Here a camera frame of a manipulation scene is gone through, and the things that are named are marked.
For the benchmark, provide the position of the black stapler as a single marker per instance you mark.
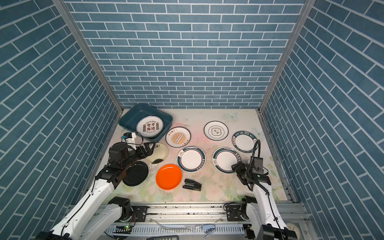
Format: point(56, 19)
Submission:
point(192, 185)

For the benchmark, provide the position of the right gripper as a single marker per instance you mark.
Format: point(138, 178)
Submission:
point(239, 167)

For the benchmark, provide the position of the white plate orange sunburst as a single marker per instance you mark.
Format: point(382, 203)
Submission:
point(178, 137)

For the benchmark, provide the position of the cream yellow plate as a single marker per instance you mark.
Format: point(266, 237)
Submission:
point(160, 153)

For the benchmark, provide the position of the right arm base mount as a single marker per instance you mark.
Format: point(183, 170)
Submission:
point(234, 213)

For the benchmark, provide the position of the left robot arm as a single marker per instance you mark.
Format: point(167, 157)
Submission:
point(79, 223)

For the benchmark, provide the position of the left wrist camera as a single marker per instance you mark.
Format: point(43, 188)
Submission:
point(132, 138)

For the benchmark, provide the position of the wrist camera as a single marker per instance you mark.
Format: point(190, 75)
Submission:
point(132, 138)
point(258, 164)

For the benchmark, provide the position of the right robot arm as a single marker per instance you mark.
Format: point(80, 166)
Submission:
point(263, 213)

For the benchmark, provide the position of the white wall clock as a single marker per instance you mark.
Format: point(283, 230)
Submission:
point(295, 228)

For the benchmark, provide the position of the white plate cloud emblem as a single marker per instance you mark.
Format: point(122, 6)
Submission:
point(216, 131)

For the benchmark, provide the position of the white plate lettered green rim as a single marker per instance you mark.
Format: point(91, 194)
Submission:
point(244, 141)

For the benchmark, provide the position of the white plate red characters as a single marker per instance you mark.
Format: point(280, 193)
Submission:
point(150, 126)

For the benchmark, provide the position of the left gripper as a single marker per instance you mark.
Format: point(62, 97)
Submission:
point(149, 152)

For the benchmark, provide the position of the aluminium front rail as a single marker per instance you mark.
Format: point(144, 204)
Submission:
point(182, 219)

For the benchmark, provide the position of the teal plastic bin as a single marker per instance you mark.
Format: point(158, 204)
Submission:
point(130, 120)

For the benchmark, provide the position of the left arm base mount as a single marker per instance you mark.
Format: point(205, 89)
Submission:
point(135, 214)

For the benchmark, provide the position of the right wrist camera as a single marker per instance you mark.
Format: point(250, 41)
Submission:
point(258, 164)

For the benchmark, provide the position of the black plate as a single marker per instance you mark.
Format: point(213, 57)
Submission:
point(136, 174)

